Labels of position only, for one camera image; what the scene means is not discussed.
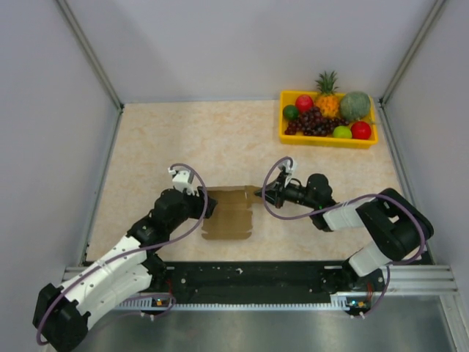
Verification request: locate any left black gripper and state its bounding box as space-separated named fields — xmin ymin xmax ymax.
xmin=167 ymin=186 xmax=217 ymax=232

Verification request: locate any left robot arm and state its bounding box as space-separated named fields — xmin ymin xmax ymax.
xmin=32 ymin=187 xmax=217 ymax=351

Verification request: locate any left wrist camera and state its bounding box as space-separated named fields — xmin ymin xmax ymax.
xmin=168 ymin=168 xmax=196 ymax=196

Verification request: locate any red apple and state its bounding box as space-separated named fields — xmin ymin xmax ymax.
xmin=350 ymin=121 xmax=372 ymax=140
xmin=295 ymin=95 xmax=314 ymax=114

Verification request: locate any red apple front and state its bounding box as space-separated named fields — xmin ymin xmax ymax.
xmin=350 ymin=121 xmax=372 ymax=140

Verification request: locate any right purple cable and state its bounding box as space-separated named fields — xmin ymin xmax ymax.
xmin=262 ymin=156 xmax=428 ymax=319

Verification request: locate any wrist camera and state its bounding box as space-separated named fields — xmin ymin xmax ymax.
xmin=278 ymin=157 xmax=298 ymax=186
xmin=168 ymin=168 xmax=196 ymax=196

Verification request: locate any pineapple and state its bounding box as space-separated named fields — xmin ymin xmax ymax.
xmin=315 ymin=71 xmax=340 ymax=118

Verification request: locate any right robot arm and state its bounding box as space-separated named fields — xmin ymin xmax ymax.
xmin=254 ymin=172 xmax=434 ymax=290

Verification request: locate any aluminium frame rail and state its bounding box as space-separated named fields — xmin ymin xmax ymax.
xmin=58 ymin=265 xmax=459 ymax=294

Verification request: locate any red apple back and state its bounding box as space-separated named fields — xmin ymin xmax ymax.
xmin=295 ymin=95 xmax=314 ymax=114

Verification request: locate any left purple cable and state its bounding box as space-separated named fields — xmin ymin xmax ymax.
xmin=35 ymin=163 xmax=210 ymax=346

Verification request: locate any light green lime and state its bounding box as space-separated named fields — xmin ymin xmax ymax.
xmin=333 ymin=125 xmax=352 ymax=139

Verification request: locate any purple grape bunch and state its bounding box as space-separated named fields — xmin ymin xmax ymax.
xmin=284 ymin=107 xmax=349 ymax=137

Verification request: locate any green melon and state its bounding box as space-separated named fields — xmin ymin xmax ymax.
xmin=340 ymin=91 xmax=371 ymax=121

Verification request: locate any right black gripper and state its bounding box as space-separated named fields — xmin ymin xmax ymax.
xmin=255 ymin=172 xmax=318 ymax=209

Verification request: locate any purple cable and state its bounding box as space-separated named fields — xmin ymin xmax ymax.
xmin=262 ymin=156 xmax=428 ymax=319
xmin=35 ymin=163 xmax=210 ymax=346

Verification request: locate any yellow plastic tray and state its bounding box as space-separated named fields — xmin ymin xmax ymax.
xmin=278 ymin=90 xmax=379 ymax=150

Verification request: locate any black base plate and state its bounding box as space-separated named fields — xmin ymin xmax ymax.
xmin=146 ymin=260 xmax=384 ymax=305

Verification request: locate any white cable duct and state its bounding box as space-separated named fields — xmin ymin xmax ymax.
xmin=116 ymin=296 xmax=350 ymax=312

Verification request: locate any dark green lime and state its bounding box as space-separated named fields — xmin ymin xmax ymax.
xmin=282 ymin=105 xmax=300 ymax=121

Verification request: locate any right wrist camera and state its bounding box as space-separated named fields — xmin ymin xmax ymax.
xmin=278 ymin=157 xmax=298 ymax=186

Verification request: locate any brown cardboard box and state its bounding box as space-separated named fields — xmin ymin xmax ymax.
xmin=202 ymin=185 xmax=262 ymax=241

